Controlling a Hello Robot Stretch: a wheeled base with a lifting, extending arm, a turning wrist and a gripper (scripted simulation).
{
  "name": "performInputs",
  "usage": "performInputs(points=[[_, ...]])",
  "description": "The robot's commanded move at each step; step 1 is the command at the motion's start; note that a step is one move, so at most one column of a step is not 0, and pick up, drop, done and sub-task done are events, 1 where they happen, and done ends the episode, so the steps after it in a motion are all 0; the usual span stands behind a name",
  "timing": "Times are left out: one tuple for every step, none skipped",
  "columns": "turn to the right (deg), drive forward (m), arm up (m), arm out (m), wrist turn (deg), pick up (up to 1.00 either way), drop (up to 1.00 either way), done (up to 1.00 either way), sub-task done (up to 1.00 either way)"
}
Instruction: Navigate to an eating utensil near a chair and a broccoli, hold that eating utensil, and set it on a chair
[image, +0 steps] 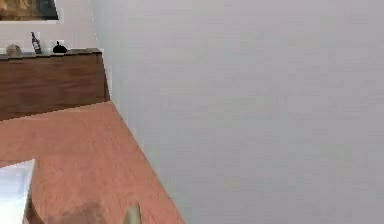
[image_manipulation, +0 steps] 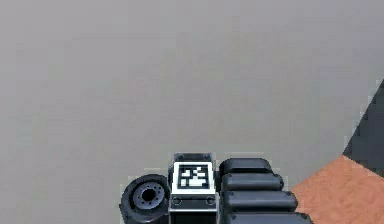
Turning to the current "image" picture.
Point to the brown wooden sideboard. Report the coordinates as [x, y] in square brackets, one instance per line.
[50, 83]

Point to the black round object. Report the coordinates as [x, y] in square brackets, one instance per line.
[59, 49]

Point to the dark bottle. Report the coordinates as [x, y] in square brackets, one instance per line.
[36, 43]

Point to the grey lumpy object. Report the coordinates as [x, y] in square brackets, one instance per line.
[13, 50]

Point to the beige slanted post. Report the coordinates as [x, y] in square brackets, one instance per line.
[133, 215]

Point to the framed wall picture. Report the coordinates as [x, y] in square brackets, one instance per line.
[26, 9]

